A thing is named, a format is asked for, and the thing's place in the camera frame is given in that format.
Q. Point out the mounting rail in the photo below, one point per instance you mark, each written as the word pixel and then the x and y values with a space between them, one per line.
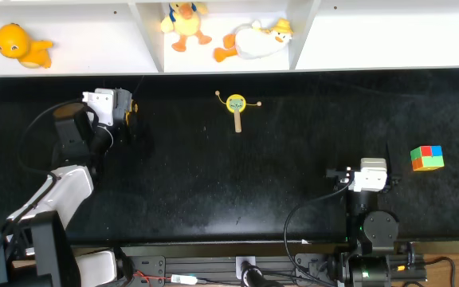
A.
pixel 205 266

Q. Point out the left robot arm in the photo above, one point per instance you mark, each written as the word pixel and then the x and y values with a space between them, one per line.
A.
pixel 64 191

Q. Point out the white shelf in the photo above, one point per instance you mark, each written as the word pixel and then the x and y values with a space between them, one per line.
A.
pixel 373 40

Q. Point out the yellow rubber duck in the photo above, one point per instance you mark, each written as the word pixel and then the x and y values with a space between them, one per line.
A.
pixel 14 42

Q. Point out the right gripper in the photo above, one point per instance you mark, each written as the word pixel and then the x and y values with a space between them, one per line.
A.
pixel 337 174

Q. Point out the grey and yellow toy truck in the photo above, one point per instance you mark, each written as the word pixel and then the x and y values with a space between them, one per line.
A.
pixel 122 101

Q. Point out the many-coloured puzzle cube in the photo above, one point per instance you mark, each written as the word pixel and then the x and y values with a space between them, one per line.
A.
pixel 426 158

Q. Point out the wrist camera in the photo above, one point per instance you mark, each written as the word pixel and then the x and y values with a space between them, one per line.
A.
pixel 369 175
pixel 101 105

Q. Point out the yellow plush duck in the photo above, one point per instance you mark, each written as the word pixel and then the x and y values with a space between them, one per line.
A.
pixel 186 24

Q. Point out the yellow rattle drum toy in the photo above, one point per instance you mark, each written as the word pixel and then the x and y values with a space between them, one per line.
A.
pixel 236 104

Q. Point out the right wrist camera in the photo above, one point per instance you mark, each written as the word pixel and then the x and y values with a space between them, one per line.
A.
pixel 369 175

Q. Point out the white plush duck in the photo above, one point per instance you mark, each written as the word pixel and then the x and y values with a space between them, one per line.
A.
pixel 255 42

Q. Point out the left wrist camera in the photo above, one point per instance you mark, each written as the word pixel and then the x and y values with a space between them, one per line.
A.
pixel 101 105

